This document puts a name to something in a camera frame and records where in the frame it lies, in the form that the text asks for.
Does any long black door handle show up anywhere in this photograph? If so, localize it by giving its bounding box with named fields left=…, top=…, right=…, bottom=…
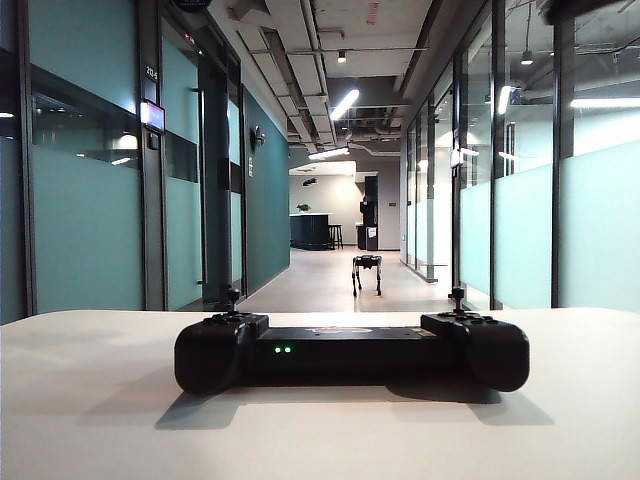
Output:
left=192, top=87, right=209, bottom=286
left=427, top=97, right=439, bottom=284

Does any dark counter with white top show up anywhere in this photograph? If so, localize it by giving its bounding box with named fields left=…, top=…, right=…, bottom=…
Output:
left=289, top=212, right=334, bottom=250

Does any large linear ceiling light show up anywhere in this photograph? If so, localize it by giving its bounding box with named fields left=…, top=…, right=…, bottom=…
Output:
left=329, top=88, right=361, bottom=121

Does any black remote control with joysticks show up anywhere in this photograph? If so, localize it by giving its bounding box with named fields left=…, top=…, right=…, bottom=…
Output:
left=173, top=284, right=531, bottom=394

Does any glowing room display screen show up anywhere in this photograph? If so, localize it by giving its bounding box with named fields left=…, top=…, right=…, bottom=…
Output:
left=139, top=99, right=167, bottom=134

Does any black quadruped robot dog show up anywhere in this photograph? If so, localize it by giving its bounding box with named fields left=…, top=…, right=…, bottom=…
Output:
left=351, top=253, right=384, bottom=297

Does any tall black cabinet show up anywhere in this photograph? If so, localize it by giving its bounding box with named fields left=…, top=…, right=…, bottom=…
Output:
left=359, top=175, right=380, bottom=251

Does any long linear ceiling light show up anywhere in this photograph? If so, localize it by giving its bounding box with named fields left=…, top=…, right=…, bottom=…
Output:
left=308, top=146, right=351, bottom=161

